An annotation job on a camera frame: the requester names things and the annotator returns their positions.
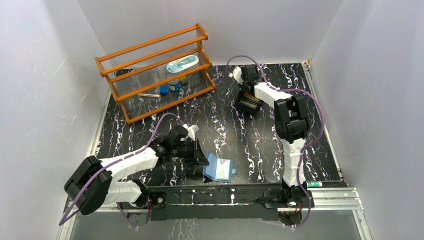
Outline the blue card holder wallet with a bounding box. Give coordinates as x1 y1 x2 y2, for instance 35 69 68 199
202 152 237 183

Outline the white credit card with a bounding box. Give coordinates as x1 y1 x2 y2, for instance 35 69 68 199
215 159 232 182

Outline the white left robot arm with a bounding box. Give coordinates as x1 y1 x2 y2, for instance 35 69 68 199
64 124 210 215

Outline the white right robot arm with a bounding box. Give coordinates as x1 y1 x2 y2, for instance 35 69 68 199
228 64 311 207

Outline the black card tray box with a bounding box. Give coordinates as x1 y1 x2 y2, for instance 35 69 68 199
234 90 263 115

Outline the white orange marker pen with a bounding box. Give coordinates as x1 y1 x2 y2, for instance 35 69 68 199
137 93 162 98

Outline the blue small box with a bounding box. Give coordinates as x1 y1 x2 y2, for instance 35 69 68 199
159 85 169 96

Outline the small blue lidded jar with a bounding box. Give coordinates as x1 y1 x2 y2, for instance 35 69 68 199
167 78 182 92

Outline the orange wooden shelf rack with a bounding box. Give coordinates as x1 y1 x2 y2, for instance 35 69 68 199
94 23 216 124

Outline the white blue packaged item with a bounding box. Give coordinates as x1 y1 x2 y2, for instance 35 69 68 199
166 54 199 74

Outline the green white marker pen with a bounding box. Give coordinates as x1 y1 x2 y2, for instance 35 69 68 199
307 181 324 188

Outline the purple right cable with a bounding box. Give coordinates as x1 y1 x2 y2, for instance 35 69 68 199
226 55 326 228

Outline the purple cable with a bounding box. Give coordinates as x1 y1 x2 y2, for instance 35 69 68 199
58 112 186 227
226 55 326 228

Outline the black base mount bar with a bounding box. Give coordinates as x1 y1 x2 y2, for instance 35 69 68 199
119 183 315 224

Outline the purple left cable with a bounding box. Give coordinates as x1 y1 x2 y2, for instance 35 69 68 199
58 112 186 227

